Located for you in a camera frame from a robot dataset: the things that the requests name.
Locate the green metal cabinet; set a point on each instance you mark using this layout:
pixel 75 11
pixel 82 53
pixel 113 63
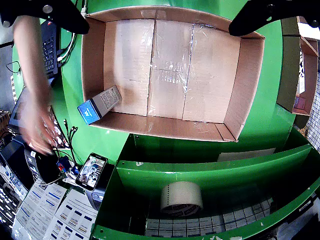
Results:
pixel 200 175

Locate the blue red adapter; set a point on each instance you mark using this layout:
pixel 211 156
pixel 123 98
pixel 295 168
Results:
pixel 65 163

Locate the blue Secret W box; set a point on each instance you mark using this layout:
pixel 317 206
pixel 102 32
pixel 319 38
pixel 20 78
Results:
pixel 100 105

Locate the dark blue device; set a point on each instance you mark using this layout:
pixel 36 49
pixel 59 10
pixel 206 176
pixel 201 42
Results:
pixel 98 197

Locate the labelled parts rack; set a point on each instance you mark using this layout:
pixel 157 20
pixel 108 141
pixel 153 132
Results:
pixel 10 180

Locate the white gridded sheet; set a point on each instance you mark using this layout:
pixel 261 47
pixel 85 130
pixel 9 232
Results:
pixel 200 225

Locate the dark photo card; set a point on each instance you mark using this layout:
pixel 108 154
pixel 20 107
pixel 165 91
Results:
pixel 61 136

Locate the white paper label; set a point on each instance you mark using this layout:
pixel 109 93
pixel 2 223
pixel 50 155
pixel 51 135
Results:
pixel 245 155

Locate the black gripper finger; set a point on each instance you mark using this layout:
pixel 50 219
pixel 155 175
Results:
pixel 50 10
pixel 275 10

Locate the black round device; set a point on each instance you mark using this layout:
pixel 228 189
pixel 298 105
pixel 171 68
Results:
pixel 45 167

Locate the black smartphone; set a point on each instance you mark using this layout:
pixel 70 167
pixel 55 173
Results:
pixel 91 172

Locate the white tape roll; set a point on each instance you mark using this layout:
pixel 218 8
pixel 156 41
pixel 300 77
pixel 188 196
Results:
pixel 180 197

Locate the large shallow cardboard tray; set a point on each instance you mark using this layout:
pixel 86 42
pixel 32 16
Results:
pixel 175 75

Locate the person's bare forearm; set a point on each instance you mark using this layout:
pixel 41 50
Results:
pixel 31 57

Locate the black laptop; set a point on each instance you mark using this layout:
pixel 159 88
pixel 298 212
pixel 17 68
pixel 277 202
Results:
pixel 51 50

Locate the printed paper sheet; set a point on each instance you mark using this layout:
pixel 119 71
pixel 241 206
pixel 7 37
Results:
pixel 37 207
pixel 75 215

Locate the person's bare hand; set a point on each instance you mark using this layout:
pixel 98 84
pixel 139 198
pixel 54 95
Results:
pixel 37 125

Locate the open cardboard box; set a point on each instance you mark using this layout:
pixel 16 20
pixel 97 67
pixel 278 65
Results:
pixel 287 75
pixel 290 26

